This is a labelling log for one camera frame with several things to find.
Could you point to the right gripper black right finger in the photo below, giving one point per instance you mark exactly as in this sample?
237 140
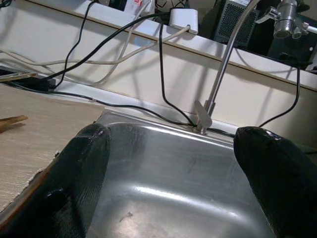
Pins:
284 188

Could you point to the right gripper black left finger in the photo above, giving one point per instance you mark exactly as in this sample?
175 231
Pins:
62 193

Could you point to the brown wooden chopstick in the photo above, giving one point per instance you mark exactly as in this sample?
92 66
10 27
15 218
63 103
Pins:
17 118
12 124

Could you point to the beige woven placemat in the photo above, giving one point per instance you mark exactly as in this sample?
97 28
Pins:
49 136

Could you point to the flat black power adapter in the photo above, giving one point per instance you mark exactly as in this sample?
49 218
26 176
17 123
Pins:
42 84

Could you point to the stainless steel sink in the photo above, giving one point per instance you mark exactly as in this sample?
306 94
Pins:
173 173

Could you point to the slim steel faucet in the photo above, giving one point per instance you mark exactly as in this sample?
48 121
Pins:
218 84

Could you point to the chrome water tap fitting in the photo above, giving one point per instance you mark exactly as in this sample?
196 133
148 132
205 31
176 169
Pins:
284 22

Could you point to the black perforated metal case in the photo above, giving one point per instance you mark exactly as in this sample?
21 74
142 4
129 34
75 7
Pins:
230 22

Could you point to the white power adapter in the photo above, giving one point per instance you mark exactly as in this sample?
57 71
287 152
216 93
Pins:
183 19

